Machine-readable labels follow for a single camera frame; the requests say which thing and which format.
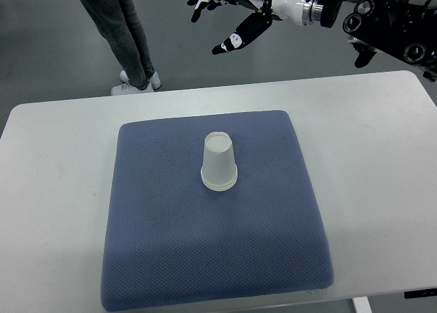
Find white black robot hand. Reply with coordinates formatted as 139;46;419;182
187;0;317;55

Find white paper cup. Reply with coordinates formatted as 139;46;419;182
201;131;238;185
202;176;238;192

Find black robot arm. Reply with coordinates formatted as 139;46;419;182
318;0;436;82

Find person in grey jeans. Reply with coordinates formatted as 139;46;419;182
79;0;161;96

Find white paper cup on cushion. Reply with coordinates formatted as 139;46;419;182
202;176;238;192

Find blue textured foam cushion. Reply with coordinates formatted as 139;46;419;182
101;110;334;312

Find white table leg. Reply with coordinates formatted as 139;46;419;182
352;297;372;313

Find black table control panel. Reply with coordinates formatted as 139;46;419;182
404;288;437;299

